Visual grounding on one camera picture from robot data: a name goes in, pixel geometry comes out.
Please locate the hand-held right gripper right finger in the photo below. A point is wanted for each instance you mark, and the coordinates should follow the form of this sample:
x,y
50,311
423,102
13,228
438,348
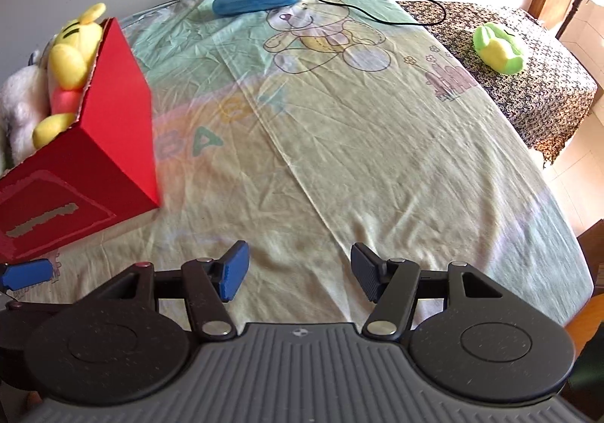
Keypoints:
x,y
365,268

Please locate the large white rabbit plush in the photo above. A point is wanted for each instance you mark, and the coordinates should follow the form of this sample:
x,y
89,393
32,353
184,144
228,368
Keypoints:
x,y
19,107

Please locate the cartoon bear printed bedsheet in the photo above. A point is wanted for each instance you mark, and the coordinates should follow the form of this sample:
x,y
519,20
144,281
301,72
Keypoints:
x,y
377,168

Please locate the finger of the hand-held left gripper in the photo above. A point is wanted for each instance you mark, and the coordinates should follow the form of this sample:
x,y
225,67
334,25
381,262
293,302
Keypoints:
x,y
19,305
26,273

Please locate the blue glasses case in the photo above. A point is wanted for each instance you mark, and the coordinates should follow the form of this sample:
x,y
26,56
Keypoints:
x,y
255,1

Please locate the yellow bear plush pink heart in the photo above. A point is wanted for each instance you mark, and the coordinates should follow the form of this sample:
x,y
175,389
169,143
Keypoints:
x,y
71,60

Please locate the green frog plush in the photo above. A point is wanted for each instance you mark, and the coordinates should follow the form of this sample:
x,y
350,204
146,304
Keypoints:
x,y
500,50

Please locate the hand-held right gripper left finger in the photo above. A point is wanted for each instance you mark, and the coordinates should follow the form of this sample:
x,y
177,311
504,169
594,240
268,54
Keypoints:
x,y
236,272

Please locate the red cardboard box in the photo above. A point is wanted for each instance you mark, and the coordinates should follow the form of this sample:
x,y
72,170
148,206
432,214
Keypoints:
x,y
118,121

